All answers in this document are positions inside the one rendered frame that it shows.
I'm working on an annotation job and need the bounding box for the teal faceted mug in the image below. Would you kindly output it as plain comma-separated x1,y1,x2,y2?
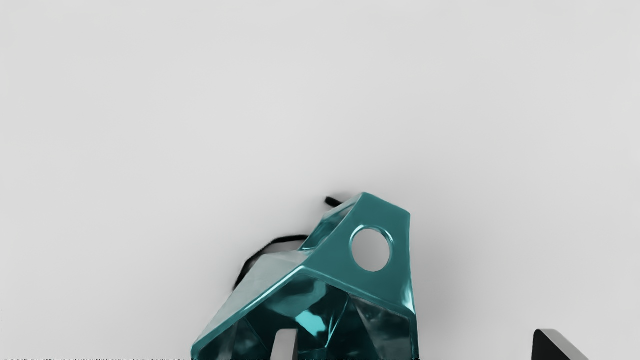
191,192,420,360

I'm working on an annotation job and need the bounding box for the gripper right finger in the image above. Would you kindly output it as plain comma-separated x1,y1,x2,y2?
531,328,591,360

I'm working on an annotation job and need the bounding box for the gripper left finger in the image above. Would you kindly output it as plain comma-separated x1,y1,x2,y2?
270,328,300,360

